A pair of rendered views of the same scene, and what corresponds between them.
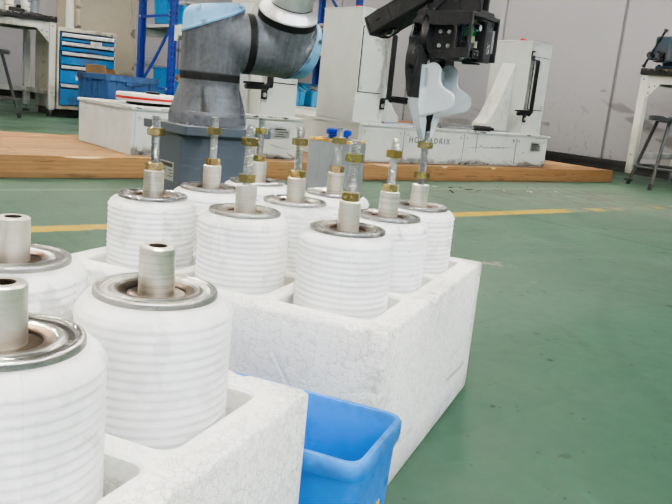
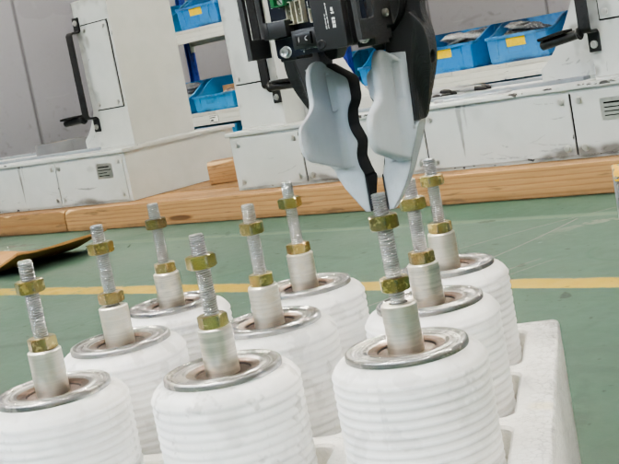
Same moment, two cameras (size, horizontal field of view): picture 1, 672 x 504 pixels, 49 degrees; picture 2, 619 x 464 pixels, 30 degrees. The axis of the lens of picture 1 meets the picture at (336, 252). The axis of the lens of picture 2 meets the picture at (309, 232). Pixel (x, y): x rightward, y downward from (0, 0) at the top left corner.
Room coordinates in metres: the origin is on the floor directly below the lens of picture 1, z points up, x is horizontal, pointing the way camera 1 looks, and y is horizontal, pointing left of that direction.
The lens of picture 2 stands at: (0.81, -0.77, 0.43)
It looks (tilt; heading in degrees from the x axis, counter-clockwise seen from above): 8 degrees down; 82
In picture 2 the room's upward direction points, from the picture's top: 11 degrees counter-clockwise
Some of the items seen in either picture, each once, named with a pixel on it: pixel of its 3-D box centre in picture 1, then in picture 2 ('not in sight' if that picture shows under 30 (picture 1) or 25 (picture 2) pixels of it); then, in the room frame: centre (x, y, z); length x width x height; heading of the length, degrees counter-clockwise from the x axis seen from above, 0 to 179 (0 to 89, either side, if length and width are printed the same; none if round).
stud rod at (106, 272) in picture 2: (248, 161); (106, 274); (0.77, 0.10, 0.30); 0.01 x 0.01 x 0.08
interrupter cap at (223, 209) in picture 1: (244, 212); (121, 342); (0.77, 0.10, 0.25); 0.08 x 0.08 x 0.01
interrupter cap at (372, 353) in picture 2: (418, 207); (406, 349); (0.95, -0.10, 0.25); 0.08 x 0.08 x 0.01
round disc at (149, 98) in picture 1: (152, 98); not in sight; (3.17, 0.83, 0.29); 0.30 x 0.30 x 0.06
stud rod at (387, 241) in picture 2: (423, 161); (389, 255); (0.95, -0.10, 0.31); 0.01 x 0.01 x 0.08
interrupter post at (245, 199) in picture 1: (245, 199); (117, 326); (0.77, 0.10, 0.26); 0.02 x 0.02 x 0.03
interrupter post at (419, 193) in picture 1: (419, 197); (402, 329); (0.95, -0.10, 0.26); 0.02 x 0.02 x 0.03
